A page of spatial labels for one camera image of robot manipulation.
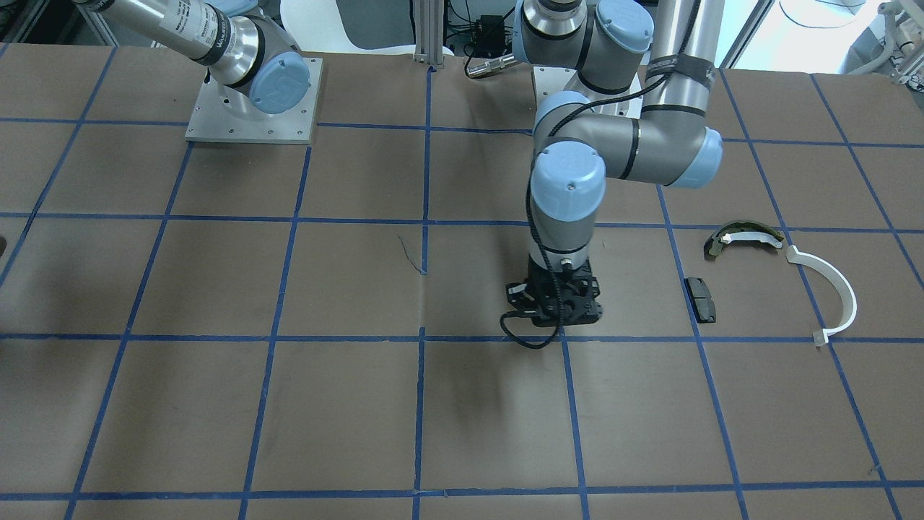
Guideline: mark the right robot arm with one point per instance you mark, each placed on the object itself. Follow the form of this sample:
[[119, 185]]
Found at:
[[242, 48]]

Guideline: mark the olive green brake shoe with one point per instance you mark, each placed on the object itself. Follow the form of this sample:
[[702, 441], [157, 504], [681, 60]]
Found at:
[[742, 230]]

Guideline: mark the dark grey brake pad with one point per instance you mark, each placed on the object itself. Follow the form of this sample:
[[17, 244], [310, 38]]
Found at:
[[701, 300]]

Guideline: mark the aluminium frame post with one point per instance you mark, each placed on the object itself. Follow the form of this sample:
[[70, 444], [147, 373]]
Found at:
[[428, 32]]

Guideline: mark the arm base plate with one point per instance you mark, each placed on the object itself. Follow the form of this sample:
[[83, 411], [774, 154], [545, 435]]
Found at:
[[560, 86], [224, 116]]

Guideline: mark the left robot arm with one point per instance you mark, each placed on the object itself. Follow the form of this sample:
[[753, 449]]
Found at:
[[617, 48]]

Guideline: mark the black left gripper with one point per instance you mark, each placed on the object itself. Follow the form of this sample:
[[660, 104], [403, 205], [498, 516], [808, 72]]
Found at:
[[517, 292]]

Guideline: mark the white curved plastic piece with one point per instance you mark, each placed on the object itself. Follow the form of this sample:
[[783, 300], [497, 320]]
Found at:
[[848, 299]]

